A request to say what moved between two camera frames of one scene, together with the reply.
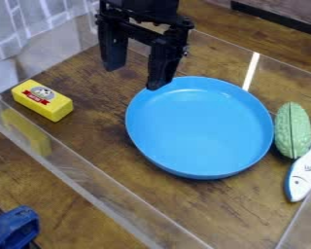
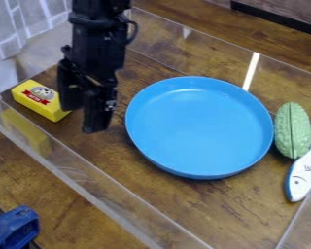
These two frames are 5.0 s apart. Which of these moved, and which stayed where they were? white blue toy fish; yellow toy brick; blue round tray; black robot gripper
Moved: black robot gripper
Stayed: blue round tray; yellow toy brick; white blue toy fish
